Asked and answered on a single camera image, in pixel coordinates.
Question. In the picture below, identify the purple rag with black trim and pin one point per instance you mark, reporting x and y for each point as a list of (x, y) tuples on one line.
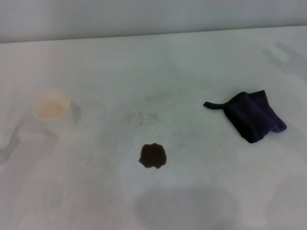
[(251, 115)]

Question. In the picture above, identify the black water stain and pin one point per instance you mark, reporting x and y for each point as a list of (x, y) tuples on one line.
[(153, 155)]

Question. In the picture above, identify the white paper cup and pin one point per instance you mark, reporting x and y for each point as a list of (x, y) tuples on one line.
[(54, 110)]

